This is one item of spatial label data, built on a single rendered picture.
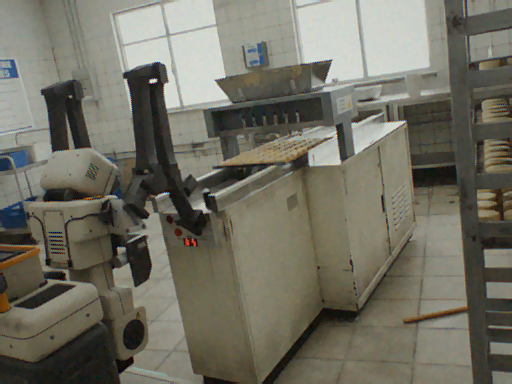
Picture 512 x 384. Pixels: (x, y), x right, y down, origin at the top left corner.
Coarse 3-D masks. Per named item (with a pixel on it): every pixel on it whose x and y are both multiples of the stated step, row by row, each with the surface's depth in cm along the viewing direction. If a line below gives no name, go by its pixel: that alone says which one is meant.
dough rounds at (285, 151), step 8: (272, 144) 279; (280, 144) 271; (288, 144) 271; (296, 144) 264; (304, 144) 258; (312, 144) 253; (320, 144) 260; (248, 152) 262; (256, 152) 258; (264, 152) 255; (272, 152) 248; (280, 152) 250; (288, 152) 242; (296, 152) 238; (304, 152) 244; (232, 160) 246; (240, 160) 242; (248, 160) 237; (256, 160) 233; (264, 160) 230; (272, 160) 229; (280, 160) 225; (288, 160) 230
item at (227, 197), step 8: (368, 120) 332; (336, 136) 284; (296, 160) 240; (304, 160) 247; (272, 168) 220; (280, 168) 226; (288, 168) 233; (296, 168) 240; (256, 176) 208; (264, 176) 214; (272, 176) 220; (280, 176) 226; (240, 184) 197; (248, 184) 202; (256, 184) 208; (264, 184) 213; (224, 192) 188; (232, 192) 192; (240, 192) 197; (248, 192) 202; (216, 200) 183; (224, 200) 188; (232, 200) 192; (216, 208) 184; (224, 208) 188
